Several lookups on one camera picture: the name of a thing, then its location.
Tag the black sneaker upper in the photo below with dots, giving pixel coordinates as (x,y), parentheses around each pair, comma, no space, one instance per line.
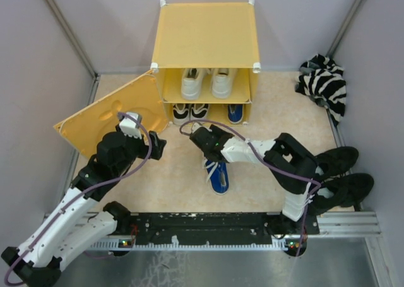
(337,161)

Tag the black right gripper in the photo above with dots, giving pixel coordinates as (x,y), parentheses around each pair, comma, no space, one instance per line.
(218,131)

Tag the black sneaker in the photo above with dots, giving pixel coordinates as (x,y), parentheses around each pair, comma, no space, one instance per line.
(337,161)
(343,192)

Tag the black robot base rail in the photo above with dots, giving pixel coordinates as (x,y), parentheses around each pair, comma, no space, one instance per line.
(207,231)

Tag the black sneaker lower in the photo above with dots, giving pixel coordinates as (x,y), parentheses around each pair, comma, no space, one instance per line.
(343,192)

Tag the blue canvas shoe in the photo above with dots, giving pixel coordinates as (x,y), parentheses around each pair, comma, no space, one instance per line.
(217,176)
(235,113)

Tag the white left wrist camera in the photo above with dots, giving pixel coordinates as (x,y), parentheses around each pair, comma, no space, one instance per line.
(129,124)

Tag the yellow cabinet door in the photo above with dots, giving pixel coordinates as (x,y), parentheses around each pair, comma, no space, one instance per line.
(143,95)

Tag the black white canvas shoe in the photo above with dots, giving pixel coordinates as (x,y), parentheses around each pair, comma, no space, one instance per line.
(180,113)
(198,111)

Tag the yellow plastic shoe cabinet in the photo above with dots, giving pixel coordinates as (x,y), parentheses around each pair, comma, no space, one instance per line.
(208,35)

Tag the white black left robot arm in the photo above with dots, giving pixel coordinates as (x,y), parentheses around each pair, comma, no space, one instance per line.
(40,260)

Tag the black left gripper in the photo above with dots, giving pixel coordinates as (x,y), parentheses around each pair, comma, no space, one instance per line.
(157,145)

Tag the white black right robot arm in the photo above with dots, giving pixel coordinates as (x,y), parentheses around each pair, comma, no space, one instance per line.
(293,166)

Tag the black white striped cloth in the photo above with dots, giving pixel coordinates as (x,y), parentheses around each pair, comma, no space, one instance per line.
(321,80)

